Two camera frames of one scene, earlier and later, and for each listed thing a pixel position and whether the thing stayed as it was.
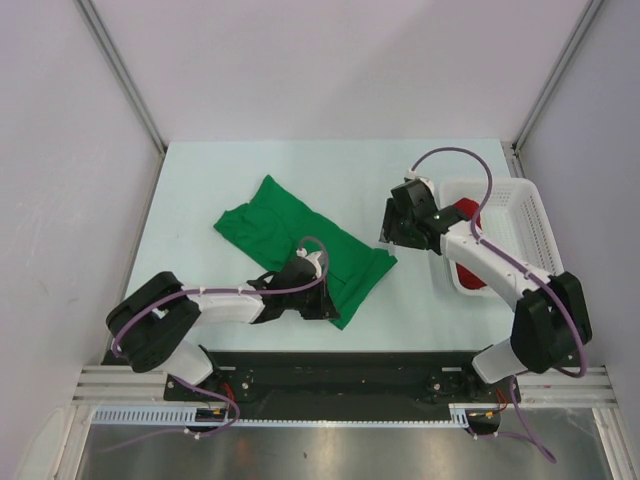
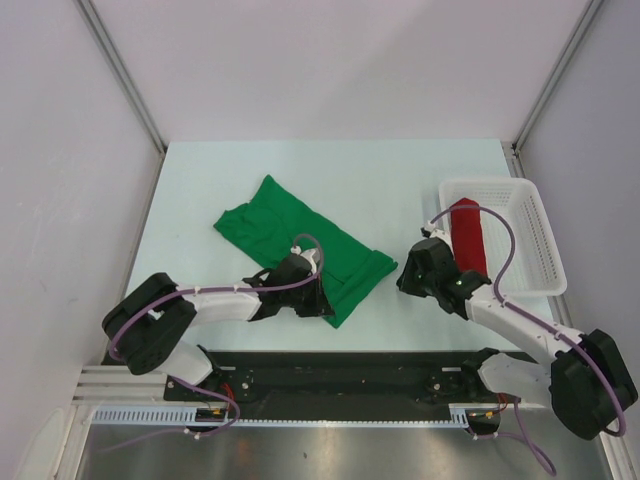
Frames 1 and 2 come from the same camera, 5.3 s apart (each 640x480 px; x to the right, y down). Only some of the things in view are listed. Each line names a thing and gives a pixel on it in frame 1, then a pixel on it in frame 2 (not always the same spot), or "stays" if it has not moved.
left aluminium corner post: x=130 y=86 stays
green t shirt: x=286 y=228 stays
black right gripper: x=390 y=231 -> x=405 y=282
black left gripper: x=323 y=307 stays
